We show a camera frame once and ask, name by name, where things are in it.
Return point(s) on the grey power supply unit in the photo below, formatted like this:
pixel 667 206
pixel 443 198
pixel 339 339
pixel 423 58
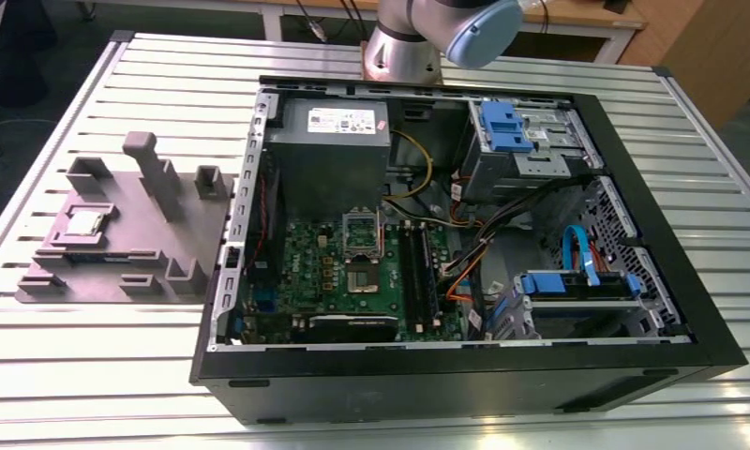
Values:
pixel 326 169

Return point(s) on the wooden desk with white frame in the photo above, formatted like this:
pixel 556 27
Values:
pixel 600 14

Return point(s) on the silver metal drive cage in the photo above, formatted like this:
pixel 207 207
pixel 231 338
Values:
pixel 538 166

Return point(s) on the black graphics card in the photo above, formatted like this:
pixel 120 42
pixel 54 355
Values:
pixel 351 325

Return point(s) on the grey parts rack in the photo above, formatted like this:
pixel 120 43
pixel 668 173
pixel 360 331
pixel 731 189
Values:
pixel 131 225

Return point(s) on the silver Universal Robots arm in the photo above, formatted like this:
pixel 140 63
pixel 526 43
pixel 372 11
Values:
pixel 407 56

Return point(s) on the dark installed RAM stick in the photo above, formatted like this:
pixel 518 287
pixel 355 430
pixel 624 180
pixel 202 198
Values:
pixel 427 272

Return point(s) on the black PC case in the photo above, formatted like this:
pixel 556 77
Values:
pixel 412 389

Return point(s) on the hard disk in blue carrier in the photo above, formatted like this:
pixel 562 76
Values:
pixel 547 283

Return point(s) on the silver metal disk bay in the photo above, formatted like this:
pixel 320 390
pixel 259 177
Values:
pixel 588 305

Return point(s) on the thin locking lever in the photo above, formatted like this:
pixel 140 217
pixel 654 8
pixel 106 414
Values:
pixel 384 241

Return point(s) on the green motherboard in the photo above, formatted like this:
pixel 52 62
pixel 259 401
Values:
pixel 307 262

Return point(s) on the CPU socket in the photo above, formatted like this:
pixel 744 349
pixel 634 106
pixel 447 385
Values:
pixel 363 280

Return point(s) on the RAM stick with gold contacts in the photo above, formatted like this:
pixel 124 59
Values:
pixel 100 257

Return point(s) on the silver CPU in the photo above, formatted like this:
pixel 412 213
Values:
pixel 86 224

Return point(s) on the blue plastic drive rail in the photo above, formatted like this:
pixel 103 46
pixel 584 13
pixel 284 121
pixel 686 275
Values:
pixel 516 143
pixel 503 117

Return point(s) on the wooden cabinet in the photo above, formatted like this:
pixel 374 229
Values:
pixel 726 56

